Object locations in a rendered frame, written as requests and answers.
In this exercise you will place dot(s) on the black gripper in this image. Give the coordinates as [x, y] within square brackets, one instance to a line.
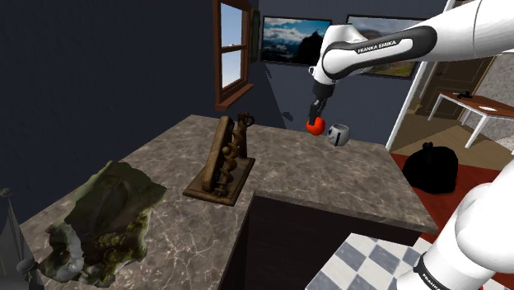
[323, 91]

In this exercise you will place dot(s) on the red ball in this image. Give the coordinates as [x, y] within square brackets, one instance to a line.
[316, 126]

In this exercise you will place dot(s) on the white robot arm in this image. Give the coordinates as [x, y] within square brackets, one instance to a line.
[449, 40]

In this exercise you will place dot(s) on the white mug with black pattern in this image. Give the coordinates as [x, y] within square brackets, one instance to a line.
[338, 135]

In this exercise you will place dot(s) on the brown framed window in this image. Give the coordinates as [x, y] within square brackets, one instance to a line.
[231, 52]

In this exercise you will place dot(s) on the brown wooden sculpture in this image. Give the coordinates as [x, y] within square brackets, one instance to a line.
[219, 160]

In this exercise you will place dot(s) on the dark brown door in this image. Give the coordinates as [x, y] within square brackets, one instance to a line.
[453, 78]

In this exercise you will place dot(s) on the black rubbish bag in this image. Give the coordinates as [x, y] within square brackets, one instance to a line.
[431, 168]

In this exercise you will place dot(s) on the white table with brown top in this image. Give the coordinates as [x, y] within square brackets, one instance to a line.
[488, 105]

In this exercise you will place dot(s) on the checkered robot stand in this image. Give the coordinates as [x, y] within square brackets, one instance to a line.
[361, 261]

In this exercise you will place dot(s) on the red rug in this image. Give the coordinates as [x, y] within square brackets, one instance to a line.
[474, 180]

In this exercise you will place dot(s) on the green mossy rock figure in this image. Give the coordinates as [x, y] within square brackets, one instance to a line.
[108, 209]

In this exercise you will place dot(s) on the mountain and clouds wall picture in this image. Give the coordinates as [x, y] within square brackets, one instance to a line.
[287, 40]

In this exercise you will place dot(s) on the landscape wall picture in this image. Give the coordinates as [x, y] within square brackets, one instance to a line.
[395, 68]

